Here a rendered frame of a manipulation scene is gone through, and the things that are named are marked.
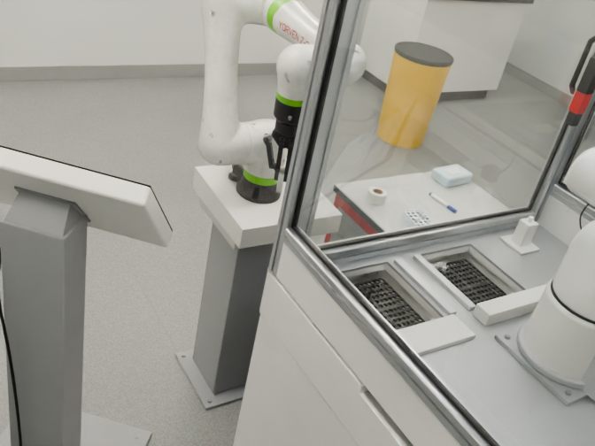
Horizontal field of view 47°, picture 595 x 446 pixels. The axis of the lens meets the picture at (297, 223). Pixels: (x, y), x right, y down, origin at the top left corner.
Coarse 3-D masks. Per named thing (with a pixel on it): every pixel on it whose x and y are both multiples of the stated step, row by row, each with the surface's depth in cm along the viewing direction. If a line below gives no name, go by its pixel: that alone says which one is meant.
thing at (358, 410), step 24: (264, 288) 176; (264, 312) 178; (288, 312) 167; (288, 336) 169; (312, 336) 159; (312, 360) 160; (336, 360) 151; (336, 384) 153; (360, 384) 145; (336, 408) 154; (360, 408) 146; (360, 432) 147; (384, 432) 140
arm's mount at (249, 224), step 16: (208, 176) 227; (224, 176) 229; (208, 192) 223; (224, 192) 221; (208, 208) 225; (224, 208) 215; (240, 208) 215; (256, 208) 217; (272, 208) 219; (224, 224) 216; (240, 224) 208; (256, 224) 210; (272, 224) 211; (240, 240) 208; (256, 240) 211; (272, 240) 215
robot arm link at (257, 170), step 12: (252, 120) 213; (264, 120) 213; (252, 132) 206; (264, 132) 208; (252, 144) 206; (264, 144) 208; (276, 144) 209; (252, 156) 208; (264, 156) 210; (276, 156) 212; (252, 168) 215; (264, 168) 213; (252, 180) 217; (264, 180) 216
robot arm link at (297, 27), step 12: (276, 12) 191; (288, 12) 188; (300, 12) 187; (312, 12) 189; (276, 24) 191; (288, 24) 187; (300, 24) 184; (312, 24) 182; (288, 36) 188; (300, 36) 182; (312, 36) 178
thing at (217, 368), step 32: (224, 256) 231; (256, 256) 228; (224, 288) 235; (256, 288) 236; (224, 320) 238; (256, 320) 246; (192, 352) 273; (224, 352) 247; (192, 384) 259; (224, 384) 257
